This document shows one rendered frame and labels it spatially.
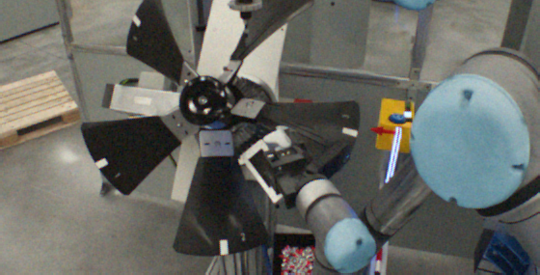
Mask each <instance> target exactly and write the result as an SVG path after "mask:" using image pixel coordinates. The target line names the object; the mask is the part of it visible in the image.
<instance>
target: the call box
mask: <svg viewBox="0 0 540 275"><path fill-rule="evenodd" d="M411 109H412V116H411V117H409V116H405V101H399V100H392V99H385V98H382V102H381V108H380V114H379V121H378V126H382V125H383V128H384V129H391V130H396V128H397V127H398V126H400V128H401V134H400V139H399V144H398V149H397V151H399V152H406V153H409V152H410V150H411V129H412V124H413V123H410V122H407V121H406V118H407V117H408V118H414V104H413V102H411ZM393 113H400V114H403V116H404V117H405V120H404V122H402V123H397V122H395V121H393V120H392V119H391V117H392V114H393ZM394 140H395V134H389V133H382V135H380V134H378V133H377V137H376V146H375V147H376V148H377V149H382V150H389V151H392V150H393V145H394Z"/></svg>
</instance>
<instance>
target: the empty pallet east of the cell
mask: <svg viewBox="0 0 540 275"><path fill-rule="evenodd" d="M58 116H61V117H62V119H63V120H62V121H60V122H58V123H56V124H52V125H50V126H47V127H44V128H42V129H39V130H37V131H34V132H29V133H27V134H24V135H22V136H18V133H17V130H19V129H22V128H24V127H27V126H29V125H32V124H36V123H38V122H42V121H44V120H50V119H52V118H55V117H58ZM81 121H82V120H81V118H80V115H79V108H78V106H77V105H76V103H75V102H74V100H73V99H72V98H71V96H70V95H69V92H68V91H67V89H66V87H65V86H64V85H63V84H62V82H61V80H60V78H59V77H58V75H57V74H56V73H55V71H54V70H53V71H50V72H47V73H43V74H40V75H36V76H33V77H30V78H26V79H23V80H19V81H16V82H13V83H11V84H7V85H4V86H1V87H0V142H1V143H0V151H1V150H3V149H7V148H10V147H12V146H14V145H17V144H20V143H22V142H28V141H30V140H32V139H35V138H37V137H40V136H42V135H44V134H49V133H51V132H54V131H56V130H59V129H61V128H64V127H67V126H69V125H72V124H76V123H78V122H81Z"/></svg>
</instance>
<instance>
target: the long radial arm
mask: <svg viewBox="0 0 540 275"><path fill-rule="evenodd" d="M179 96H180V93H168V92H161V91H154V90H149V89H142V88H136V87H129V86H123V85H117V84H116V86H115V90H114V93H113V97H112V101H111V106H110V109H113V110H115V111H118V112H122V113H124V114H126V115H130V116H140V115H148V114H153V115H159V116H161V115H163V113H165V112H167V111H169V110H171V109H173V108H175V107H176V106H178V105H179Z"/></svg>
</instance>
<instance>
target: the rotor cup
mask: <svg viewBox="0 0 540 275"><path fill-rule="evenodd" d="M200 96H205V97H206V103H205V104H199V103H198V98H199V97H200ZM241 98H245V97H244V95H243V94H242V92H241V91H240V90H239V89H238V88H236V87H235V86H234V85H232V84H231V85H227V84H224V83H222V82H221V81H220V80H218V79H217V78H215V77H213V76H210V75H200V76H197V77H194V78H193V79H191V80H190V81H188V82H187V83H186V84H185V86H184V87H183V89H182V91H181V93H180V96H179V108H180V111H181V114H182V115H183V117H184V118H185V119H186V120H187V121H188V122H189V123H191V124H193V125H196V126H199V127H200V130H230V133H231V135H233V134H235V133H236V132H237V131H238V129H239V128H240V127H241V126H242V124H243V123H244V122H240V121H233V120H230V116H231V115H232V113H231V111H230V110H231V109H232V108H233V107H234V105H235V104H236V103H237V102H238V101H239V100H240V99H241ZM228 103H229V104H231V105H232V107H231V108H230V107H228V106H227V104H228ZM206 125H207V126H210V127H212V128H207V127H205V126H206Z"/></svg>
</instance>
